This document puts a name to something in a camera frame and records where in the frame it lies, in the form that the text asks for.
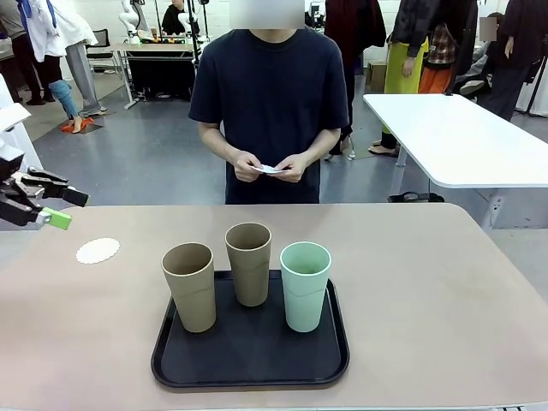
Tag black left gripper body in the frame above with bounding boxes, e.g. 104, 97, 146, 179
0, 154, 44, 226

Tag brown tall cup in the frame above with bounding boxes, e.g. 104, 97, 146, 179
160, 242, 215, 334
224, 222, 273, 308

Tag white scalloped paper coaster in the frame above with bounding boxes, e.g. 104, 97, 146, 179
250, 163, 290, 176
75, 237, 122, 266

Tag mint green tall cup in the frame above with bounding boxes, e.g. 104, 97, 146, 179
279, 241, 333, 334

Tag person's left forearm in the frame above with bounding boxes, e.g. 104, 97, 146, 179
297, 127, 342, 166

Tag person's right forearm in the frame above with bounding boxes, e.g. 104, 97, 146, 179
199, 120, 245, 166

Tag person's right hand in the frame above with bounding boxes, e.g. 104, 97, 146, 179
233, 150, 264, 183

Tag person's left hand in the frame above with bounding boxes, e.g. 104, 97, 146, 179
277, 154, 309, 184

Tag orange cloth on floor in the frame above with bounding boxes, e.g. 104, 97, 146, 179
59, 118, 96, 134

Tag mannequin white coat grey trousers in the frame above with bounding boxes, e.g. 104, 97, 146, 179
55, 0, 109, 117

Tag background person dark trousers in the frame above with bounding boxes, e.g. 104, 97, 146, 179
0, 0, 57, 107

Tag mannequin blue white jacket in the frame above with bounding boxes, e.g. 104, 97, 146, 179
16, 0, 82, 134

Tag black office chair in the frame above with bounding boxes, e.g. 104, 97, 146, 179
85, 28, 123, 76

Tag black plastic tray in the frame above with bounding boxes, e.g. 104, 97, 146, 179
150, 269, 351, 390

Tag person torso navy T-shirt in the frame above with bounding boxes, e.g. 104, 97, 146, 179
188, 27, 351, 205

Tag cardboard box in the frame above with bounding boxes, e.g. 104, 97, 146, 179
365, 59, 389, 93

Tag black table foot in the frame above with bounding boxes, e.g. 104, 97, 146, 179
388, 191, 445, 204

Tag mannequin black jacket yellow skirt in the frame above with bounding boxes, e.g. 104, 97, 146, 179
368, 0, 479, 158

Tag mannequin plaid top orange trousers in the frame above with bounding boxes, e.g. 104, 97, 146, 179
418, 23, 456, 95

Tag white rounded table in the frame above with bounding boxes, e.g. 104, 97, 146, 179
362, 92, 548, 230

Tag seated background person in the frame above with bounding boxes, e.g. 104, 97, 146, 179
456, 12, 500, 96

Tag mannequin dark robe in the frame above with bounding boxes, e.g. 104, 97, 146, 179
485, 0, 548, 122

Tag black floor stand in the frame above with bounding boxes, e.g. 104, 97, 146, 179
525, 55, 548, 117

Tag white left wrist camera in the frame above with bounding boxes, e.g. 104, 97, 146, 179
0, 104, 32, 132

